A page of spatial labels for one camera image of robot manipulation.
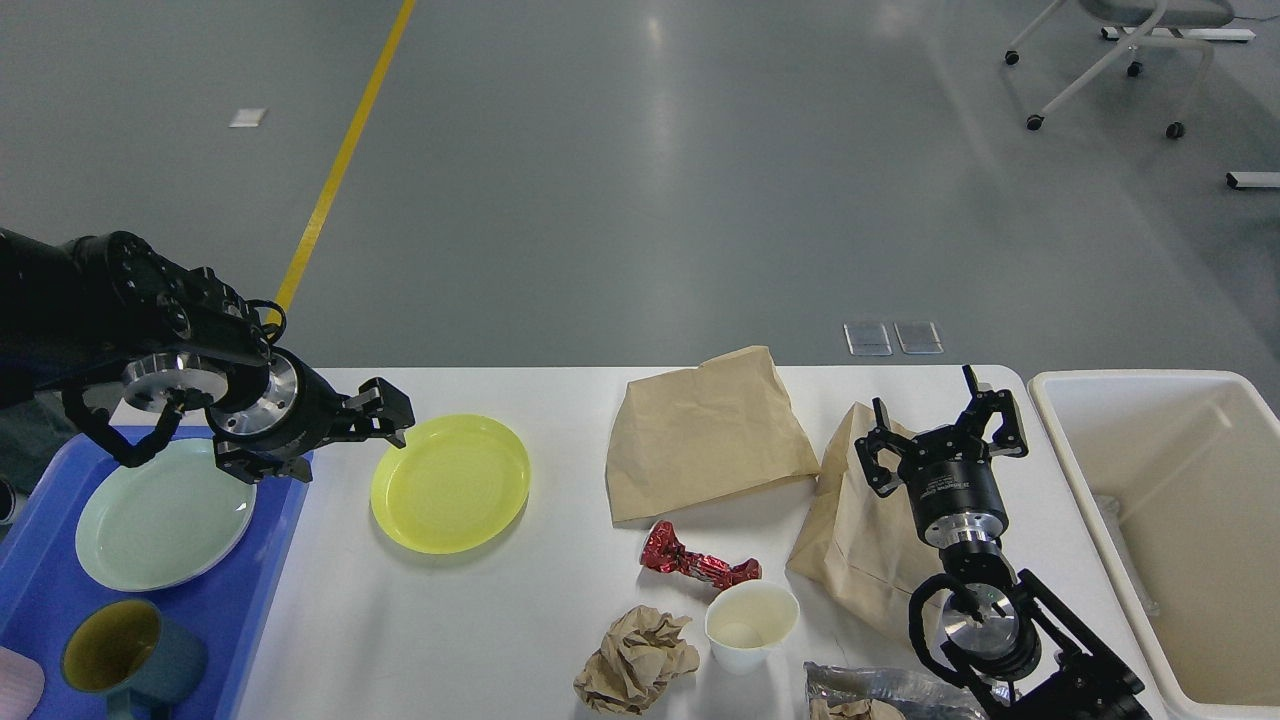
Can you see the white office chair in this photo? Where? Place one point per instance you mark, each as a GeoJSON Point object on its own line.
{"type": "Point", "coordinates": [1139, 24]}

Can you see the white floor rail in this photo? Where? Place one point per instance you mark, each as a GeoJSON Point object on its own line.
{"type": "Point", "coordinates": [1249, 180]}

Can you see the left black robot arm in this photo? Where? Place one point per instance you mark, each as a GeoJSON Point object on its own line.
{"type": "Point", "coordinates": [132, 342]}

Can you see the clear plastic bag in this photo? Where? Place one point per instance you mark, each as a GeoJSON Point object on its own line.
{"type": "Point", "coordinates": [836, 692]}

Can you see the clear floor plate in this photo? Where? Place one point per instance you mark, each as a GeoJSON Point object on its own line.
{"type": "Point", "coordinates": [919, 338]}
{"type": "Point", "coordinates": [868, 339]}

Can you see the crumpled brown paper ball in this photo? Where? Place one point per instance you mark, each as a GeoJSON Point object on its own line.
{"type": "Point", "coordinates": [639, 656]}

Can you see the large flat paper bag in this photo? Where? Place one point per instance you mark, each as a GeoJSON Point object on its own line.
{"type": "Point", "coordinates": [724, 428]}

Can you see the yellow plastic plate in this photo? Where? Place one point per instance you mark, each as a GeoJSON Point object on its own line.
{"type": "Point", "coordinates": [457, 483]}

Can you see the paper bag under gripper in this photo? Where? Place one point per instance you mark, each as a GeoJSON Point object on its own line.
{"type": "Point", "coordinates": [863, 549]}

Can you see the red foil wrapper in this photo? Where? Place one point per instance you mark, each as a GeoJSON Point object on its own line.
{"type": "Point", "coordinates": [665, 553]}

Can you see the white paper cup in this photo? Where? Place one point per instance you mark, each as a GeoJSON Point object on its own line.
{"type": "Point", "coordinates": [747, 621]}

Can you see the pink mug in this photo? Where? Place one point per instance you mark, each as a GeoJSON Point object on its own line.
{"type": "Point", "coordinates": [22, 685]}

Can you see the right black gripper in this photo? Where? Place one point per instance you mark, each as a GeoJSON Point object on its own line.
{"type": "Point", "coordinates": [954, 500]}

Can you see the left clear floor plate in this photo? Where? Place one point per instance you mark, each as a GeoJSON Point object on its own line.
{"type": "Point", "coordinates": [868, 339]}

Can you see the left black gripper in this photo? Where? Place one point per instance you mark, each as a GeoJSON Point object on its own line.
{"type": "Point", "coordinates": [266, 428]}

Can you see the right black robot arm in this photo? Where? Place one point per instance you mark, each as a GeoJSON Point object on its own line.
{"type": "Point", "coordinates": [978, 623]}

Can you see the dark teal mug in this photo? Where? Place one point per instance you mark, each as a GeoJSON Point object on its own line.
{"type": "Point", "coordinates": [135, 658]}

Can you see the beige plastic bin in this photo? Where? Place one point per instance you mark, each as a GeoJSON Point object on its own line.
{"type": "Point", "coordinates": [1175, 472]}

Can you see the pale green plate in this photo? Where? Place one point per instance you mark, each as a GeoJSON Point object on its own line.
{"type": "Point", "coordinates": [165, 523]}

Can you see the right clear floor plate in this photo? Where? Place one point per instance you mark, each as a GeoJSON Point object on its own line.
{"type": "Point", "coordinates": [919, 338]}

